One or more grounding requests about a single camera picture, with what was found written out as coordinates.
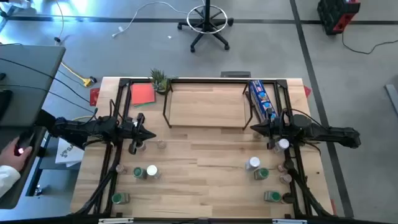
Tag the small metal caster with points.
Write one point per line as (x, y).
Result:
(38, 190)

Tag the blue plastic wrap box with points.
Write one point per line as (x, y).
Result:
(259, 96)

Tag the potted green succulent plant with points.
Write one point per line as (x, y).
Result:
(160, 81)

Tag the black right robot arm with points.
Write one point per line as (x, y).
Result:
(335, 133)

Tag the white-lid clear spice jar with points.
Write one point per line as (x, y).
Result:
(151, 170)
(254, 161)
(283, 144)

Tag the white paper with logo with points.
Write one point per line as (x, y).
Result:
(66, 154)

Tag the black-lid yellow-orange spice jar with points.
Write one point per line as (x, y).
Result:
(287, 198)

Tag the black puck device with light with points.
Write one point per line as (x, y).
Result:
(23, 141)

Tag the black plug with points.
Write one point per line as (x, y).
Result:
(93, 79)

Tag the person's hand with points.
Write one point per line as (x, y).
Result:
(11, 157)

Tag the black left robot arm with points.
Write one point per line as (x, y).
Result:
(93, 127)

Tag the black-lid orange-label spice jar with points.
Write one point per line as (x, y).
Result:
(281, 168)

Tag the red plate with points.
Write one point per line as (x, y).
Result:
(94, 97)
(307, 91)

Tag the wooden shelf with black frame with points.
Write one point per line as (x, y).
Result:
(205, 109)

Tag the black flat desk device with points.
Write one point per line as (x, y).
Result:
(4, 104)

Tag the green-lid spice jar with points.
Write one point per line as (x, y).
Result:
(263, 173)
(117, 198)
(275, 196)
(138, 172)

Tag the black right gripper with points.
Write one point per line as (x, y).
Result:
(283, 129)

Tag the red square card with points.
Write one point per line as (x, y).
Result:
(142, 93)

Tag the black desk support beam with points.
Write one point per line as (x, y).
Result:
(46, 118)

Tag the person's forearm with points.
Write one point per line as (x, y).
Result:
(7, 179)

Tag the grey desk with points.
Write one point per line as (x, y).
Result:
(31, 77)

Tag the white label strip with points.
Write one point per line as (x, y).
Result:
(116, 221)
(289, 221)

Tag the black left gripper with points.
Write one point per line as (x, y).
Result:
(128, 130)

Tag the green folded cloth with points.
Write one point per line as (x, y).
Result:
(144, 104)

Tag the black and red crate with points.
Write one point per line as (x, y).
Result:
(334, 14)

